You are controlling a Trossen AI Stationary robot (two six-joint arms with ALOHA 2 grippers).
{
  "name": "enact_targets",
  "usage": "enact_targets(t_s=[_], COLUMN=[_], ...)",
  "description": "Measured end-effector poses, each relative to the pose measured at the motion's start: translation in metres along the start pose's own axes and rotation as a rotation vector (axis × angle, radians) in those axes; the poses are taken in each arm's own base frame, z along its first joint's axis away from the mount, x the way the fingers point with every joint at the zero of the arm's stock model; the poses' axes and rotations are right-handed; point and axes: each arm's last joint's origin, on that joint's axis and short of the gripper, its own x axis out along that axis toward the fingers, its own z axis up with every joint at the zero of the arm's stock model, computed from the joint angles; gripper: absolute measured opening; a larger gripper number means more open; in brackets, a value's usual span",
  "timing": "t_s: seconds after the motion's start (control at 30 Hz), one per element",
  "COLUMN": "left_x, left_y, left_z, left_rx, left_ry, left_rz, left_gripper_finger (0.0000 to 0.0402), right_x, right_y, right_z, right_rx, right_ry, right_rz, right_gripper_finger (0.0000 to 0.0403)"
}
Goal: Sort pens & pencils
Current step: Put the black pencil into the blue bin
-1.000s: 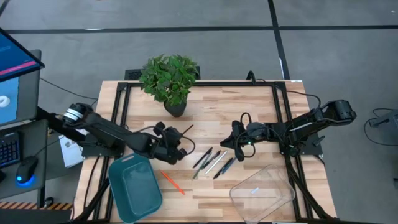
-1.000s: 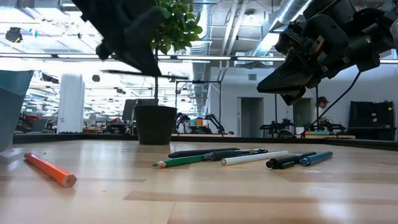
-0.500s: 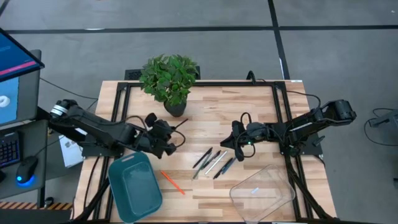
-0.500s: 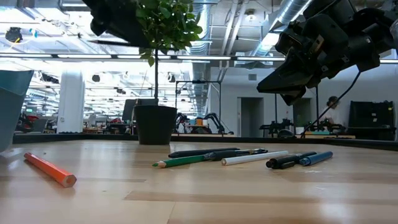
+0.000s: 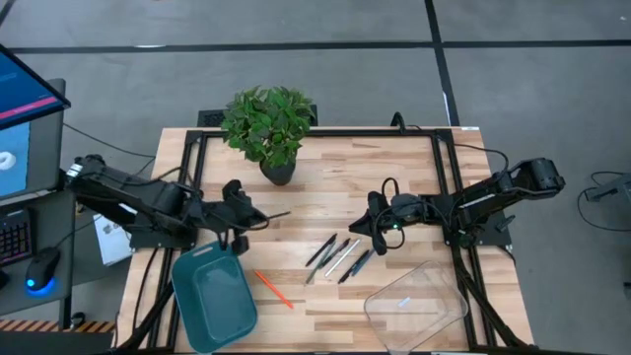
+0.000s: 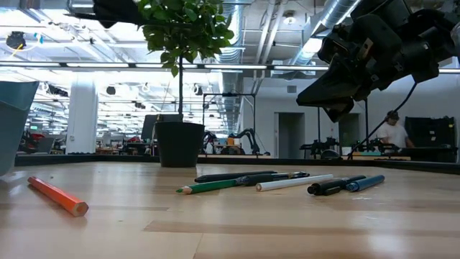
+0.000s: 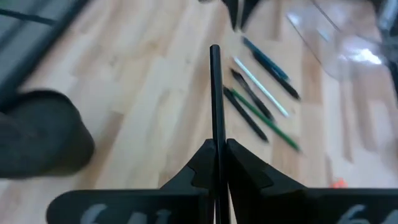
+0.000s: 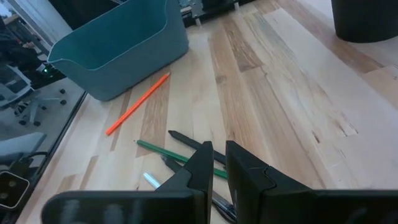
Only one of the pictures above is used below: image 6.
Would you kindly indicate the black rubber-grip pen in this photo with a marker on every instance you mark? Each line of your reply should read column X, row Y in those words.
column 258, row 178

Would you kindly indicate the white pencil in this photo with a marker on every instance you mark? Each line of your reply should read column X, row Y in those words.
column 287, row 183

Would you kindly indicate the person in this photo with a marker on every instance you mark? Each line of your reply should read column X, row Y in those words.
column 393, row 135

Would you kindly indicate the white building column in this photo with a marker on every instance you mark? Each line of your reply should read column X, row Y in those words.
column 82, row 118

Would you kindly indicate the matte black pen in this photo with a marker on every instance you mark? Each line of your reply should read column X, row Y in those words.
column 327, row 187

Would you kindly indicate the green pencil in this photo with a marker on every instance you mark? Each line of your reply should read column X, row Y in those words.
column 208, row 186

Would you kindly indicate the linear ceiling light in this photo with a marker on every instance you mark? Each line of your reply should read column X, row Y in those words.
column 97, row 65

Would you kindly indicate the blue pen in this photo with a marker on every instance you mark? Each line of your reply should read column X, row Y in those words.
column 366, row 182

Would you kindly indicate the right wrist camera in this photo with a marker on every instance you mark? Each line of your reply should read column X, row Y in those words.
column 334, row 46

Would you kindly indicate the orange pencil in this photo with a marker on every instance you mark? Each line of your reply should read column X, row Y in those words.
column 57, row 196

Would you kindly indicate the dark background monitor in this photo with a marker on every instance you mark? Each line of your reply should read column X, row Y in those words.
column 149, row 127

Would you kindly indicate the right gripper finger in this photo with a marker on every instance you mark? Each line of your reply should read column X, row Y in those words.
column 330, row 90
column 339, row 111

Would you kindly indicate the smooth silver ventilation duct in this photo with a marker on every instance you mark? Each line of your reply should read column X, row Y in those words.
column 334, row 14

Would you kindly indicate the black ceiling-hung device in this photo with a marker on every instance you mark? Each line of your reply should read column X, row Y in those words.
column 16, row 39

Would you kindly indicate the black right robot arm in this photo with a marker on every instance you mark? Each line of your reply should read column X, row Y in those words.
column 427, row 54

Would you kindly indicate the teal plastic bin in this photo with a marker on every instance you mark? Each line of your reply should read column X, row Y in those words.
column 14, row 122

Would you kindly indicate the black aluminium table frame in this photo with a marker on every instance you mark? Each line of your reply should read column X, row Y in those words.
column 108, row 159

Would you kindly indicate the black background robot arm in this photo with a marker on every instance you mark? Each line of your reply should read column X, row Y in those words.
column 248, row 134

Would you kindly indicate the green leafy plant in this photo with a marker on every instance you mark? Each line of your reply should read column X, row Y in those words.
column 179, row 21

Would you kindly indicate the clear plastic bin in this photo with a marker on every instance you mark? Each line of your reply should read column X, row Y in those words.
column 456, row 39

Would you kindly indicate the slim black pen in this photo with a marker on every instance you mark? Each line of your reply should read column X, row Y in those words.
column 223, row 176

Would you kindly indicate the black equipment case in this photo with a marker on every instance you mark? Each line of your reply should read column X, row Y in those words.
column 431, row 133

